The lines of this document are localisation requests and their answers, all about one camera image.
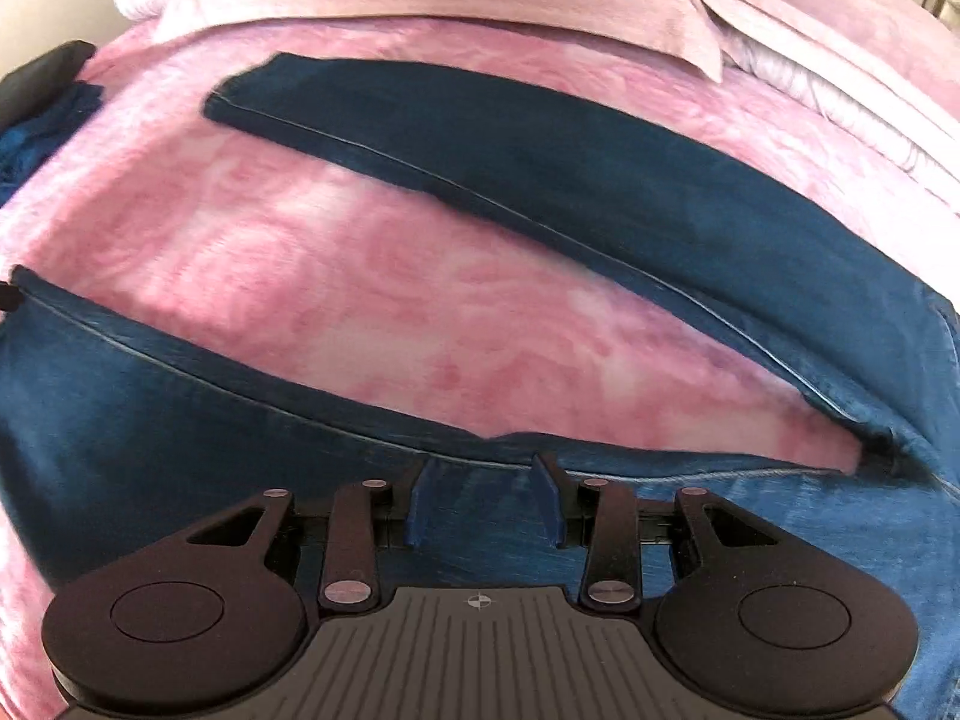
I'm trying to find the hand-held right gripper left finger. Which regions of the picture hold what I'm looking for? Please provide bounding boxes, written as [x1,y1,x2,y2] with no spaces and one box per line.
[184,457,447,612]

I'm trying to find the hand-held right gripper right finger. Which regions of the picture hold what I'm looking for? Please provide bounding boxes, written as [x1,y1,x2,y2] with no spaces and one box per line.
[531,452,781,610]

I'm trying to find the blue denim jeans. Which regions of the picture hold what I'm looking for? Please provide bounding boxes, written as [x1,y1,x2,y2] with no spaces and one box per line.
[0,52,960,720]

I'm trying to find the blue cloth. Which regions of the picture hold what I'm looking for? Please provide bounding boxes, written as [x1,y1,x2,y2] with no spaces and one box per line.
[0,82,104,205]

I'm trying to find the black cloth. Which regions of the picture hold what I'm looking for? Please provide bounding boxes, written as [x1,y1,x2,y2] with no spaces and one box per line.
[0,41,98,128]

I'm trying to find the pink floral blanket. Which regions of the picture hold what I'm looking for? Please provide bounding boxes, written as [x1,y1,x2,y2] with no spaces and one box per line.
[0,15,960,720]

